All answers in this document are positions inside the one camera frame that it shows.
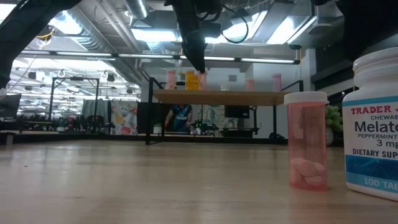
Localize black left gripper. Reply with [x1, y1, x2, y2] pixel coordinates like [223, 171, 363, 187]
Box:
[173, 0, 223, 74]

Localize white melatonin supplement bottle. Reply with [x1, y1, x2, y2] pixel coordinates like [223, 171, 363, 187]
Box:
[341, 46, 398, 202]

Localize wooden shelf black legs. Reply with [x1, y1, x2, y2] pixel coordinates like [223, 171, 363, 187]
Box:
[145, 77, 305, 146]

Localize person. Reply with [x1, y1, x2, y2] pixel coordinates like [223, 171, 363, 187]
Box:
[164, 104, 193, 134]

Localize black computer monitor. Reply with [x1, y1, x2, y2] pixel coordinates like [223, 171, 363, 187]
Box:
[224, 105, 251, 119]
[0, 93, 22, 121]

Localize colourful floral cloth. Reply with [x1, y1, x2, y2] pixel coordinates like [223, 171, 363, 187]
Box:
[110, 98, 139, 136]

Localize long hanging linear light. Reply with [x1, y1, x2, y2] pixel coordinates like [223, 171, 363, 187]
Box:
[18, 49, 301, 65]

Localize grey hanging cloth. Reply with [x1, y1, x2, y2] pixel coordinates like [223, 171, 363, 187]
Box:
[81, 98, 112, 124]

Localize green succulent plant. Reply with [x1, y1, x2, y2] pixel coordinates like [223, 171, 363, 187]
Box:
[325, 105, 345, 147]

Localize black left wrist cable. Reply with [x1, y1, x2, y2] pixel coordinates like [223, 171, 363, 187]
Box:
[198, 4, 249, 44]

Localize black aluminium table frame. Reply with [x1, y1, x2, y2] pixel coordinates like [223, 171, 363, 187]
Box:
[0, 130, 289, 146]

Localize black workstation frame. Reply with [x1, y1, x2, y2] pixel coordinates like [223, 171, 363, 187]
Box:
[48, 77, 100, 122]

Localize black reel yellow cord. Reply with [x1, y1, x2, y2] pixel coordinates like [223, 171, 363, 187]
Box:
[35, 26, 57, 41]

